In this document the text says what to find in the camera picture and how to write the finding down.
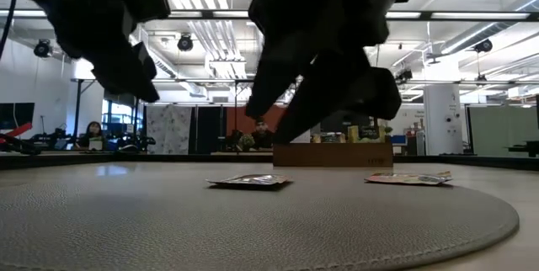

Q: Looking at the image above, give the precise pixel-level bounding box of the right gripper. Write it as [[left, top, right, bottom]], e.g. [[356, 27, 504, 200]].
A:
[[245, 0, 403, 146]]

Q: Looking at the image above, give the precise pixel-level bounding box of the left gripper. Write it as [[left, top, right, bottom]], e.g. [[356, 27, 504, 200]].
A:
[[45, 0, 160, 103]]

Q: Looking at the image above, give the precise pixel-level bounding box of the orange white Tazo tea bag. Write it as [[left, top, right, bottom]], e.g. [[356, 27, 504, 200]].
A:
[[290, 130, 312, 144]]

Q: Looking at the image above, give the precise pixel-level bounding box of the orange red mango tea bag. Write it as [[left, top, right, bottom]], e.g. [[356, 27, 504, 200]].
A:
[[364, 171, 454, 187], [311, 132, 346, 144]]

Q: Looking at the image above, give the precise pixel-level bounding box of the green yellow tea bag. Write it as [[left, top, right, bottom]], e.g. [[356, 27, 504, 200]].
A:
[[205, 173, 292, 188], [347, 125, 382, 144]]

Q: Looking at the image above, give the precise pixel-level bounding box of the brown wooden tea box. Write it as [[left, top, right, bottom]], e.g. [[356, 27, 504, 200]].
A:
[[272, 142, 394, 168]]

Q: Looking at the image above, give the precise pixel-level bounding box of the white square pillar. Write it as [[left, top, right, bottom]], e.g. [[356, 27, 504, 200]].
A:
[[69, 58, 108, 146]]

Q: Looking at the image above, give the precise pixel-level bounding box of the white patterned curtain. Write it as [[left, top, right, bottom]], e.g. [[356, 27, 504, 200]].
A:
[[145, 104, 193, 156]]

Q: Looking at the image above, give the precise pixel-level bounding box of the person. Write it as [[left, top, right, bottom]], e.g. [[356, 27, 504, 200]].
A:
[[251, 119, 275, 151], [77, 120, 109, 151]]

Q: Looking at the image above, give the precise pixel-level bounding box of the orange fabric panel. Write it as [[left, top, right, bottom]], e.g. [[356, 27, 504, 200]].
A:
[[226, 105, 287, 136]]

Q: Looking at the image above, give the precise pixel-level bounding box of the black fabric panel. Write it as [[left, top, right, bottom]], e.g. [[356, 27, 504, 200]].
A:
[[195, 105, 222, 155]]

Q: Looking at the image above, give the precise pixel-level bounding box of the red background bar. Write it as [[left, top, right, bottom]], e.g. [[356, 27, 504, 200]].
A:
[[0, 121, 34, 138]]

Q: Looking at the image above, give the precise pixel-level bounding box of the white round pillar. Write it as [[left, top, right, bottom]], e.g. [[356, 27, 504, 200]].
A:
[[423, 83, 464, 157]]

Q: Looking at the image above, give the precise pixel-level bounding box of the round grey mat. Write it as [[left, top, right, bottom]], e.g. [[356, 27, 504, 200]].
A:
[[0, 162, 520, 271]]

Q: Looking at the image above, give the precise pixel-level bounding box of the green partition screen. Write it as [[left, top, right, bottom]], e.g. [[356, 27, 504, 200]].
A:
[[466, 104, 539, 157]]

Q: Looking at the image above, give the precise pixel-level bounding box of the black ceiling camera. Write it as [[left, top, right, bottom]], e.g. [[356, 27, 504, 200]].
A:
[[176, 33, 195, 53], [394, 67, 414, 85], [33, 39, 54, 59], [473, 38, 494, 54]]

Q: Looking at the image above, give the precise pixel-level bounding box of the black metal rig frame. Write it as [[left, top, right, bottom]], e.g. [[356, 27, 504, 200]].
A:
[[70, 76, 539, 155]]

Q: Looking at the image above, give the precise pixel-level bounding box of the black wall monitor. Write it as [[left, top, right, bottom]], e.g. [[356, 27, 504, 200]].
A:
[[0, 102, 36, 131]]

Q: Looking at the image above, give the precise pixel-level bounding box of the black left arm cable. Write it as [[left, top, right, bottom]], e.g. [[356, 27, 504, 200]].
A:
[[0, 0, 18, 60]]

